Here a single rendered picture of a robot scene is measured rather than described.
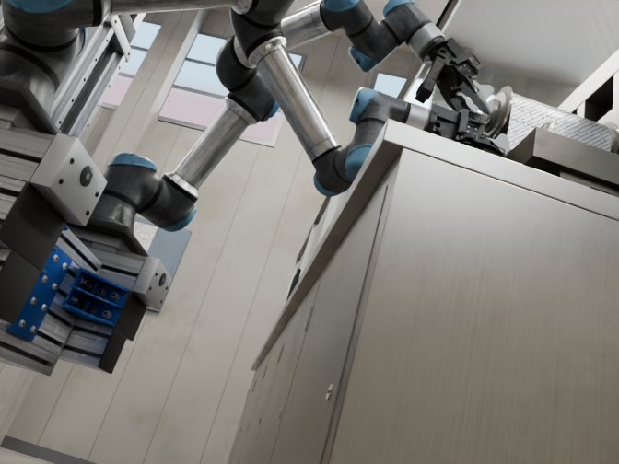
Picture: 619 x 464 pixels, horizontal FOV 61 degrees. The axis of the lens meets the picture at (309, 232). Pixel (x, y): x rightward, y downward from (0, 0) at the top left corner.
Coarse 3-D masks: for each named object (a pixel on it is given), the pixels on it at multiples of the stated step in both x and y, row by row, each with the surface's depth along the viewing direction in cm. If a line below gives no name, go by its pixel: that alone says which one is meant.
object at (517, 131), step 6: (510, 120) 112; (510, 126) 112; (516, 126) 112; (522, 126) 112; (528, 126) 113; (510, 132) 111; (516, 132) 111; (522, 132) 112; (528, 132) 112; (510, 138) 111; (516, 138) 111; (522, 138) 111; (510, 144) 110; (516, 144) 110
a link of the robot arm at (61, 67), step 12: (0, 36) 89; (12, 36) 87; (84, 36) 97; (24, 48) 87; (36, 48) 87; (48, 48) 88; (60, 48) 89; (72, 48) 92; (48, 60) 89; (60, 60) 92; (72, 60) 95; (60, 72) 92; (60, 84) 95
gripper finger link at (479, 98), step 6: (462, 84) 117; (474, 84) 118; (462, 90) 118; (468, 90) 116; (480, 90) 117; (486, 90) 117; (492, 90) 117; (468, 96) 117; (474, 96) 116; (480, 96) 115; (486, 96) 116; (474, 102) 117; (480, 102) 115; (486, 102) 115; (480, 108) 116; (486, 108) 115
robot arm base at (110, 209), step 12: (108, 192) 131; (96, 204) 129; (108, 204) 130; (120, 204) 131; (132, 204) 134; (96, 216) 127; (108, 216) 128; (120, 216) 131; (132, 216) 134; (132, 228) 134
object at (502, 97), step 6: (498, 96) 120; (504, 96) 116; (504, 102) 115; (504, 108) 114; (498, 114) 116; (498, 120) 115; (504, 126) 115; (492, 132) 116; (504, 132) 116; (612, 138) 116; (612, 144) 116
